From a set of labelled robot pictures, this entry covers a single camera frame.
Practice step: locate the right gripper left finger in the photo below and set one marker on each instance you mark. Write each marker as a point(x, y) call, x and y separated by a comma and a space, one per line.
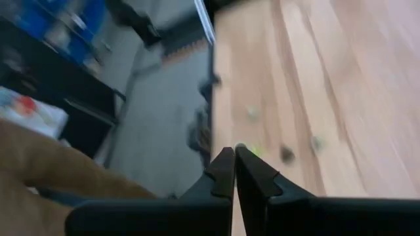
point(147, 218)

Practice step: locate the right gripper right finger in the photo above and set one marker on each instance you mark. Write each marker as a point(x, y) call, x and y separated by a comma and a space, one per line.
point(328, 218)

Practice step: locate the smoky clear plastic skull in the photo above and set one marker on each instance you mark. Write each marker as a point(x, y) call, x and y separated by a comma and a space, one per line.
point(287, 154)
point(241, 145)

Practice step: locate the white plastic skull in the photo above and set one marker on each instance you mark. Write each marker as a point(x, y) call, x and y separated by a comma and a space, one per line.
point(252, 112)
point(317, 142)

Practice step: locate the green plastic spider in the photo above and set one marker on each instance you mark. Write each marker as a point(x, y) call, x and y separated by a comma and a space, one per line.
point(256, 150)

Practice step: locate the tan brown object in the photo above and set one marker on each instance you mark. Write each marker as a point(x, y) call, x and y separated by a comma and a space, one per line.
point(49, 164)

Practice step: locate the white printed package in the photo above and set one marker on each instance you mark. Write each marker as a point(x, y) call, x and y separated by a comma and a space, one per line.
point(33, 113)

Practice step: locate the black desk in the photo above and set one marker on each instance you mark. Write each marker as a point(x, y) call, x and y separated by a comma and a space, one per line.
point(49, 82)

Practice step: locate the black bag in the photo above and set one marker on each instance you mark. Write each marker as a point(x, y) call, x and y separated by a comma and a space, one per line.
point(138, 23)

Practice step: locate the white aluminium bar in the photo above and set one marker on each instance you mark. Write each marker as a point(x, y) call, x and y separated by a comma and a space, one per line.
point(205, 23)

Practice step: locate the metal shelf blue bins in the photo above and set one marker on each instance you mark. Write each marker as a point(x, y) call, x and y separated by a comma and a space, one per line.
point(82, 19)

